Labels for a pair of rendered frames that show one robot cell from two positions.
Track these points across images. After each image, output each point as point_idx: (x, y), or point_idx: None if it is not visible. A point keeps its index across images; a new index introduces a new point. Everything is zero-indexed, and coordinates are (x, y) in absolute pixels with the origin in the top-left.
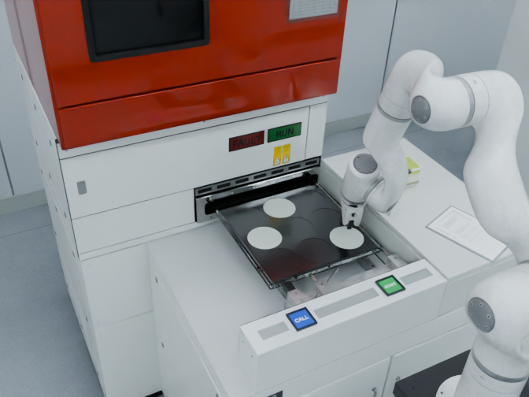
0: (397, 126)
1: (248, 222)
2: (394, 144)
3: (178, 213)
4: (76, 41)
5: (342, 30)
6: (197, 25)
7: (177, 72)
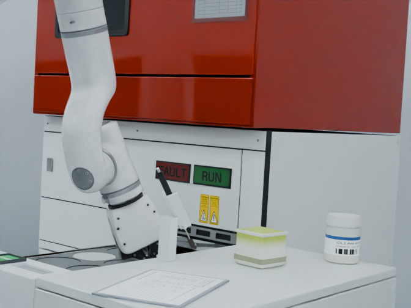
0: (63, 44)
1: (117, 252)
2: (76, 77)
3: (108, 238)
4: (51, 19)
5: (252, 39)
6: (123, 16)
7: None
